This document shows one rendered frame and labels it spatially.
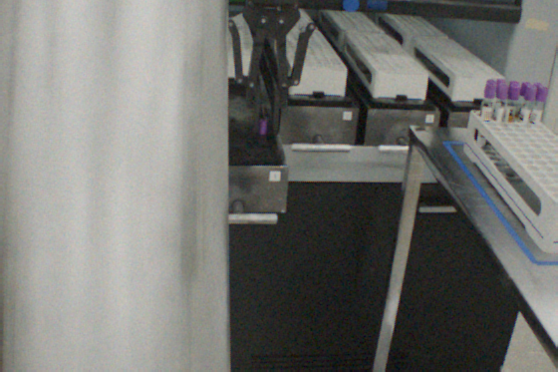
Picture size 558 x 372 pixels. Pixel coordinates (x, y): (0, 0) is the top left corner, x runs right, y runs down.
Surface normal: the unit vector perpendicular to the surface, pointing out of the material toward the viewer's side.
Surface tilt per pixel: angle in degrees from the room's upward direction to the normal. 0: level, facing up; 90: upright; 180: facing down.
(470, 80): 90
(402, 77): 90
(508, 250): 0
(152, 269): 60
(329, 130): 90
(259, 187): 90
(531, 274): 0
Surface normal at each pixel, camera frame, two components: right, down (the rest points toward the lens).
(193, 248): 0.82, -0.10
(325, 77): 0.10, 0.41
